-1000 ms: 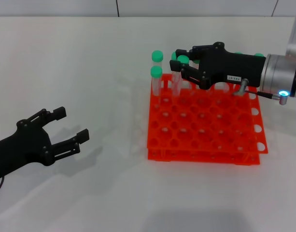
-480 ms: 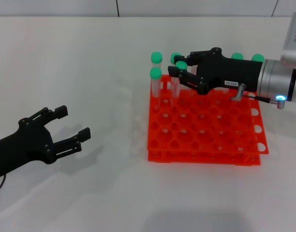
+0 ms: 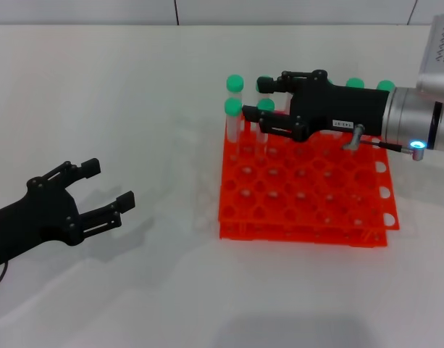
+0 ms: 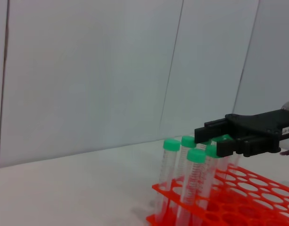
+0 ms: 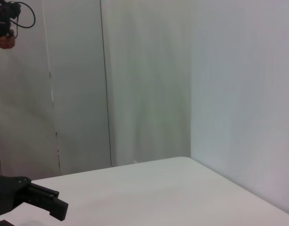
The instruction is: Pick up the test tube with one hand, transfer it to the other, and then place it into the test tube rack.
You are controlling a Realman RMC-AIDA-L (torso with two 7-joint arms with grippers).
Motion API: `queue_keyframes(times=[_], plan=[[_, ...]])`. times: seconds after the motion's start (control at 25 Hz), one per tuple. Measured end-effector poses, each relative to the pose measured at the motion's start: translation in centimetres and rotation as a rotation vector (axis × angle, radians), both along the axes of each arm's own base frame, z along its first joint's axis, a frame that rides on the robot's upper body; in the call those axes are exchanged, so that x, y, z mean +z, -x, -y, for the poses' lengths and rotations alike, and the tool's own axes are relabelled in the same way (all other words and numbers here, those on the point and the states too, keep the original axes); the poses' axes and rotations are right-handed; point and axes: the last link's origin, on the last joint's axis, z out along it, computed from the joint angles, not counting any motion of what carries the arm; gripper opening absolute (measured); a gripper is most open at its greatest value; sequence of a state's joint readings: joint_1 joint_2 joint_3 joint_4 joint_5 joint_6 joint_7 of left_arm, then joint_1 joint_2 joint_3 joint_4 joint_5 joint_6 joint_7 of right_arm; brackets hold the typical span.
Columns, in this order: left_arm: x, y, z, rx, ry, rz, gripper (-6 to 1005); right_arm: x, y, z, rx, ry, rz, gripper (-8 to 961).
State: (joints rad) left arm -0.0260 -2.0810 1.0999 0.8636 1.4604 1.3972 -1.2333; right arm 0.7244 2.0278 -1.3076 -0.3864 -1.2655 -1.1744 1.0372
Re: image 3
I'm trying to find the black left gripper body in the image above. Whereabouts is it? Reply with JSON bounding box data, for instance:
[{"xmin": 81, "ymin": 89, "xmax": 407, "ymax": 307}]
[{"xmin": 0, "ymin": 176, "xmax": 82, "ymax": 271}]

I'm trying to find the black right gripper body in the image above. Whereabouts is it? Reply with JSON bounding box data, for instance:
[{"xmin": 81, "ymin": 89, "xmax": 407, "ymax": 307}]
[{"xmin": 290, "ymin": 70, "xmax": 391, "ymax": 137}]

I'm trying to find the orange plastic test tube rack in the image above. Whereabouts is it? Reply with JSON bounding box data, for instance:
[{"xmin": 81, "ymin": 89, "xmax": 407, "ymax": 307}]
[{"xmin": 218, "ymin": 110, "xmax": 401, "ymax": 249}]

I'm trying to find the right arm cable with connector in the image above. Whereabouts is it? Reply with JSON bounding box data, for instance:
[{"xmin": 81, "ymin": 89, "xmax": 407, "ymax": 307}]
[{"xmin": 343, "ymin": 124, "xmax": 428, "ymax": 161}]

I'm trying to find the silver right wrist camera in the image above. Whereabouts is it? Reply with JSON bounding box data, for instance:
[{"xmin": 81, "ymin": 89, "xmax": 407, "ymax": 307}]
[{"xmin": 415, "ymin": 12, "xmax": 444, "ymax": 91}]

